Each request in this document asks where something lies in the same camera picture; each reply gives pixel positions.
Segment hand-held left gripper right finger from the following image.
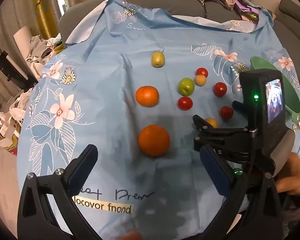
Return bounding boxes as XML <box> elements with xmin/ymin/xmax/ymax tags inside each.
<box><xmin>199</xmin><ymin>145</ymin><xmax>283</xmax><ymax>240</ymax></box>

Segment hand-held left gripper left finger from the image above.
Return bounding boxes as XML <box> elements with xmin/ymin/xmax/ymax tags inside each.
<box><xmin>17</xmin><ymin>144</ymin><xmax>100</xmax><ymax>240</ymax></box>

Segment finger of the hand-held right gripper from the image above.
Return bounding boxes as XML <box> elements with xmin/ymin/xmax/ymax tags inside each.
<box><xmin>192</xmin><ymin>114</ymin><xmax>252</xmax><ymax>142</ymax></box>
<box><xmin>232</xmin><ymin>100</ymin><xmax>248</xmax><ymax>117</ymax></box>

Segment green plastic bowl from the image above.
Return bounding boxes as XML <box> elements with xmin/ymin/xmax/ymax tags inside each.
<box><xmin>250</xmin><ymin>56</ymin><xmax>300</xmax><ymax>128</ymax></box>

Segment green jujube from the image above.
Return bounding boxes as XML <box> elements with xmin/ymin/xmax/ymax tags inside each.
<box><xmin>178</xmin><ymin>78</ymin><xmax>195</xmax><ymax>96</ymax></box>

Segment large orange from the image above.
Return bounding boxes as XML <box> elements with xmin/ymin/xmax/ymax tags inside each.
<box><xmin>138</xmin><ymin>124</ymin><xmax>171</xmax><ymax>157</ymax></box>

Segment small orange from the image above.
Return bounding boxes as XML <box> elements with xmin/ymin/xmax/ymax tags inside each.
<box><xmin>135</xmin><ymin>85</ymin><xmax>160</xmax><ymax>107</ymax></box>

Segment person's right hand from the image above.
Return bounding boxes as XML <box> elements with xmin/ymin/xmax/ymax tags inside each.
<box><xmin>274</xmin><ymin>152</ymin><xmax>300</xmax><ymax>196</ymax></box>

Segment colourful printed box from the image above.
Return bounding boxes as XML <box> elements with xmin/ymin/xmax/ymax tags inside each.
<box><xmin>0</xmin><ymin>127</ymin><xmax>20</xmax><ymax>157</ymax></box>

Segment white plastic bags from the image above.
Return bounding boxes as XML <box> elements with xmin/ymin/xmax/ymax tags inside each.
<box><xmin>0</xmin><ymin>89</ymin><xmax>33</xmax><ymax>131</ymax></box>

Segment purple clothes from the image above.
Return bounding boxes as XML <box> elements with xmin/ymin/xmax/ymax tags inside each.
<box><xmin>234</xmin><ymin>0</ymin><xmax>263</xmax><ymax>22</ymax></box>

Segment blue floral cloth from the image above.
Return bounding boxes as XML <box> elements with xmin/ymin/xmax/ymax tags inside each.
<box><xmin>17</xmin><ymin>0</ymin><xmax>300</xmax><ymax>233</ymax></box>

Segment black box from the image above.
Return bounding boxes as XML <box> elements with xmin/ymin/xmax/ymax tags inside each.
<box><xmin>0</xmin><ymin>51</ymin><xmax>38</xmax><ymax>91</ymax></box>

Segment grey sofa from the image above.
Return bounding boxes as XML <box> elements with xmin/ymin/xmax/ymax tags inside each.
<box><xmin>59</xmin><ymin>0</ymin><xmax>300</xmax><ymax>63</ymax></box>

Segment white board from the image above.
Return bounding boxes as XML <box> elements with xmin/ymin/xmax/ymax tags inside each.
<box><xmin>13</xmin><ymin>24</ymin><xmax>37</xmax><ymax>56</ymax></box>

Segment gold patterned curtain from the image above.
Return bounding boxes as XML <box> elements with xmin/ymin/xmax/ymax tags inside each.
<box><xmin>31</xmin><ymin>0</ymin><xmax>115</xmax><ymax>40</ymax></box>

